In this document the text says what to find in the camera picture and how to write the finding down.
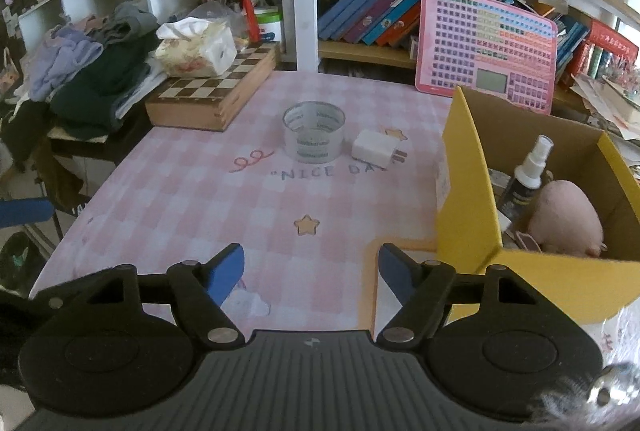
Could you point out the floral tissue pack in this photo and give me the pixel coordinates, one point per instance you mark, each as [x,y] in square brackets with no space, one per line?
[194,47]

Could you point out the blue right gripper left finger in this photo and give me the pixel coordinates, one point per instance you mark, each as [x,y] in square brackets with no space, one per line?
[199,290]

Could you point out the white green jar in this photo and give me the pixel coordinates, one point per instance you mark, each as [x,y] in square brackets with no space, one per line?
[269,20]

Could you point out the pink toy keyboard tablet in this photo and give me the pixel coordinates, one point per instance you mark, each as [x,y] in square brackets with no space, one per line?
[488,46]

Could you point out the white spray bottle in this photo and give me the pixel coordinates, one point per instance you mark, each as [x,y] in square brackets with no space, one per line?
[524,184]

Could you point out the pink plush toy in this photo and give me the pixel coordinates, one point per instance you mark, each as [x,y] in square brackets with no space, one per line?
[565,222]

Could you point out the wooden chess board box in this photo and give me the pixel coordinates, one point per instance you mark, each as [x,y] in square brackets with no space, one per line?
[212,103]

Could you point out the yellow cardboard box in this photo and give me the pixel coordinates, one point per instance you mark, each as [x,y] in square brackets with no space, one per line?
[484,133]

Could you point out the pile of dark clothes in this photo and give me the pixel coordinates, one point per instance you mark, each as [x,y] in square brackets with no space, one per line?
[84,77]

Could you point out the clear tape roll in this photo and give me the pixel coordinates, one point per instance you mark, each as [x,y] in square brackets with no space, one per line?
[313,132]

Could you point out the row of leaning books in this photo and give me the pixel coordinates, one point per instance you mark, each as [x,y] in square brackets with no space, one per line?
[385,32]

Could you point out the pink checkered table mat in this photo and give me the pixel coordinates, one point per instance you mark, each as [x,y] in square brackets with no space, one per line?
[310,234]

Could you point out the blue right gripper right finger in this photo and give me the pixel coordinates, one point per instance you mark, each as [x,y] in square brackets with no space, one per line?
[422,290]

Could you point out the white charger block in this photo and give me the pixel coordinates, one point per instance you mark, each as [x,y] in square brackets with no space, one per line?
[377,149]

